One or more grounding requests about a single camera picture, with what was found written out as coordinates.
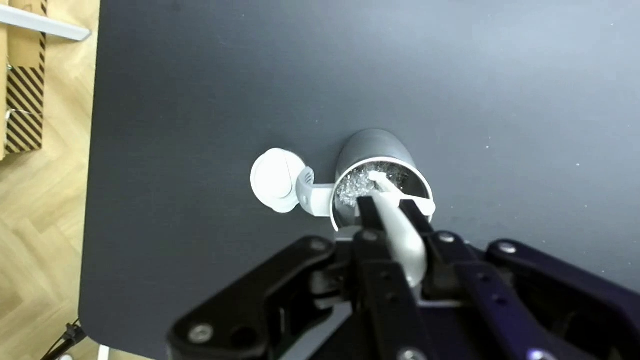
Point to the steel flask with white handle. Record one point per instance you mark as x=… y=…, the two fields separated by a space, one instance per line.
x=372 y=159

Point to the white handled bottle brush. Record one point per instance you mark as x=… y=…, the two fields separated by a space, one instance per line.
x=405 y=241

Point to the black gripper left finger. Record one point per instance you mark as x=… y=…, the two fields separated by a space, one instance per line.
x=265 y=313

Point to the white round flask lid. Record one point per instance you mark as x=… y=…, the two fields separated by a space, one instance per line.
x=273 y=179

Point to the cardboard box with striped edge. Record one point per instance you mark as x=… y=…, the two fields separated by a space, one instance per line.
x=24 y=79

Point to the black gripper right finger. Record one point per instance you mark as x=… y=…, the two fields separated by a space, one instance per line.
x=535 y=304

